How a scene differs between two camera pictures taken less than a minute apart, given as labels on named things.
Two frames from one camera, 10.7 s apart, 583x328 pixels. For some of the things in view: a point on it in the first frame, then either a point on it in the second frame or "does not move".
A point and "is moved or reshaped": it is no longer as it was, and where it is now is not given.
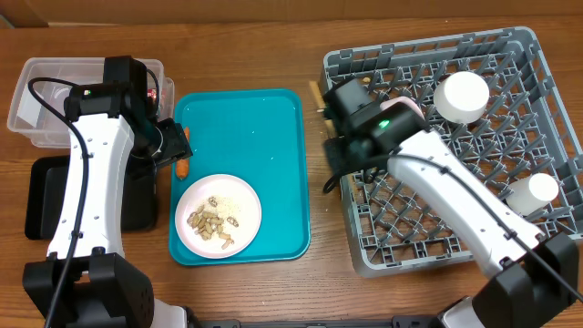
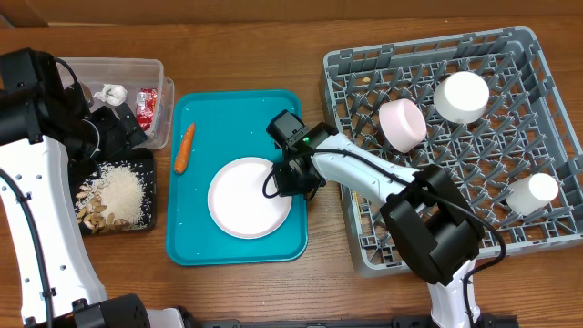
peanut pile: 207,222 is moved or reshaped
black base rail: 399,322 does not move
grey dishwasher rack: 523,131 does not move
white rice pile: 221,206 is moved or reshaped
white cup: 526,195 does not move
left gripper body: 174,145 → 112,137
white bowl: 462,97 does not move
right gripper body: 352,158 → 294,180
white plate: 247,214 → 237,201
